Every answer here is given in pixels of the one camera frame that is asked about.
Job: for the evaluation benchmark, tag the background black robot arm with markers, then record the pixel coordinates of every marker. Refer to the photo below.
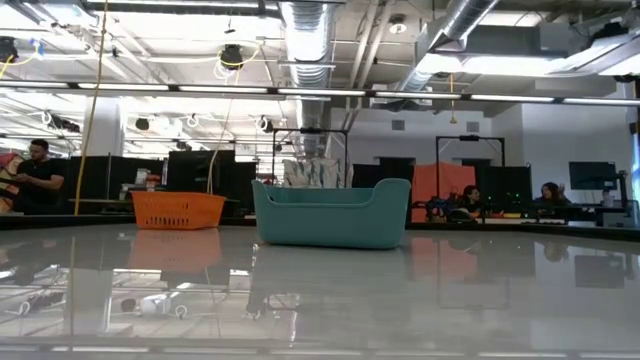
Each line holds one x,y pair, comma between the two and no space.
437,209

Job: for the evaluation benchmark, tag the white plastic bags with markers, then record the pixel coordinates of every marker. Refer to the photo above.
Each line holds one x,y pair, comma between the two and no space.
312,172

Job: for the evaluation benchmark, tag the teal plastic bin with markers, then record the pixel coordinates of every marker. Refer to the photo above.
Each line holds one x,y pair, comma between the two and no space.
330,220

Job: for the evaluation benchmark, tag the black partition panel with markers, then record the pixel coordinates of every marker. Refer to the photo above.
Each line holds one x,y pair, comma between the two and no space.
505,190
200,170
382,170
110,175

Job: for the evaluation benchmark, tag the orange partition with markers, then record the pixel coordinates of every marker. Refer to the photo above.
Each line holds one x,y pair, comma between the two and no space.
440,175

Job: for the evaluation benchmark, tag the LED light strip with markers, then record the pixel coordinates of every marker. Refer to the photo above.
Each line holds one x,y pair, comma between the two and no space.
225,88

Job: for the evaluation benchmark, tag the orange plastic basket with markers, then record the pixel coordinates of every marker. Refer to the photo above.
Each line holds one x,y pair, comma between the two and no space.
175,210

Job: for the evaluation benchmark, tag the person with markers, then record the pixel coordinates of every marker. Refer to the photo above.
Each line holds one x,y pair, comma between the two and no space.
469,200
550,195
40,177

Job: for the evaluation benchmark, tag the round white ceiling sensor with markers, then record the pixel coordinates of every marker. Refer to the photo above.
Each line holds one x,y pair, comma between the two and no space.
397,26

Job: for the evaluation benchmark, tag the white bottle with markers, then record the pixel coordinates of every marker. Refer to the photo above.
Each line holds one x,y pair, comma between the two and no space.
141,176

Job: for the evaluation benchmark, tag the grey ceiling air unit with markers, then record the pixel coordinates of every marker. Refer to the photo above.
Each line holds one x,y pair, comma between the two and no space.
520,37

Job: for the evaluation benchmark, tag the desk with equipment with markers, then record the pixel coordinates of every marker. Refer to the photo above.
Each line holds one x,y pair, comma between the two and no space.
585,212

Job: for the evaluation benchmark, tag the black monitor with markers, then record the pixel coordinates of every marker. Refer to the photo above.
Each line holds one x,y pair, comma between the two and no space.
592,175

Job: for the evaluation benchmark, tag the patterned colourful quilt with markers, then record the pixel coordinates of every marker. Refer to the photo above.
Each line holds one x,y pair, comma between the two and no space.
7,182

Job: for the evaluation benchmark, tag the black rig frame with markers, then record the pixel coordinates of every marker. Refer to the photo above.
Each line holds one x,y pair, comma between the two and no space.
470,136
310,130

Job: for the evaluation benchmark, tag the wall vent grille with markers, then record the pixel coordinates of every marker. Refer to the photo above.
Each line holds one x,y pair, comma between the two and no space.
472,126
397,124

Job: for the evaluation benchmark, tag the wide silver ventilation duct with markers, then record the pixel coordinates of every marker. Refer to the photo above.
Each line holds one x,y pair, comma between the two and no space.
307,40

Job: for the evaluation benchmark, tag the narrow silver ventilation duct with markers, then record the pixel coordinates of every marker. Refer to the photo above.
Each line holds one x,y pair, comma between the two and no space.
472,15

